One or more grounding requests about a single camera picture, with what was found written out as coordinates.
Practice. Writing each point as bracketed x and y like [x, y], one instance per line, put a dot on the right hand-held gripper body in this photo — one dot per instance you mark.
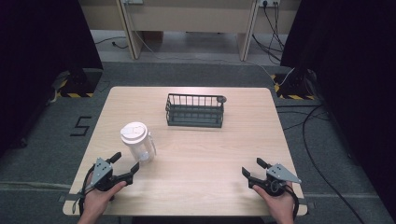
[275, 179]

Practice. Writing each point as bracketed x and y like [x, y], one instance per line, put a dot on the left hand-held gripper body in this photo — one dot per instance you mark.
[101, 171]

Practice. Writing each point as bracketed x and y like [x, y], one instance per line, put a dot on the clear pitcher with white lid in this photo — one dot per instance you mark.
[137, 141]

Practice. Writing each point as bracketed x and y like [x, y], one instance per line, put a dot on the person's right hand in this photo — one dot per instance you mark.
[276, 202]

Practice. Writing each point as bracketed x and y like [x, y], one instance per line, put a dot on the person's left hand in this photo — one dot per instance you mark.
[99, 199]

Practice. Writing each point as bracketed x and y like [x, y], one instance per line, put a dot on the black stand base striped tape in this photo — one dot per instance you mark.
[79, 84]
[294, 85]

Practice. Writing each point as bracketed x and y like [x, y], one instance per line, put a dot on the black curtain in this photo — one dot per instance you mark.
[37, 56]
[351, 77]

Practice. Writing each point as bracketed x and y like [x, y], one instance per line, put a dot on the light wooden desk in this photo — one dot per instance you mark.
[186, 18]

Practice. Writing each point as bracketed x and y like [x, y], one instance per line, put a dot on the white wall socket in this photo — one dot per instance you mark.
[269, 2]

